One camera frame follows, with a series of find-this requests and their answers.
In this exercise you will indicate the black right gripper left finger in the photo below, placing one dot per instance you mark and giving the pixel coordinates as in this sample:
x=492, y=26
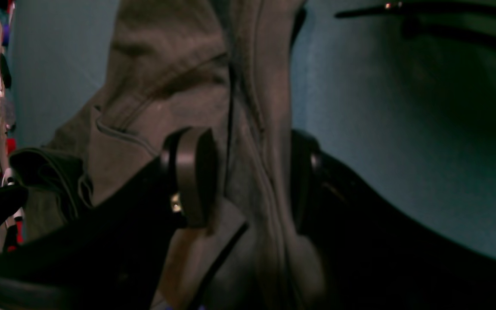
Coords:
x=113, y=256

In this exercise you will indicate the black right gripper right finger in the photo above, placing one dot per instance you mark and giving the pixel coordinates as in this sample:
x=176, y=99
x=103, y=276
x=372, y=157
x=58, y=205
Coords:
x=380, y=258

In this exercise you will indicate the dark grey T-shirt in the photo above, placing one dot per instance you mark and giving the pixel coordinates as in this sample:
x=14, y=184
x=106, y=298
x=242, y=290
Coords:
x=195, y=66

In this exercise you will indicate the blue table cloth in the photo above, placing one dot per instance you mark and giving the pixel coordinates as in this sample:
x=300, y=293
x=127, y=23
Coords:
x=416, y=119

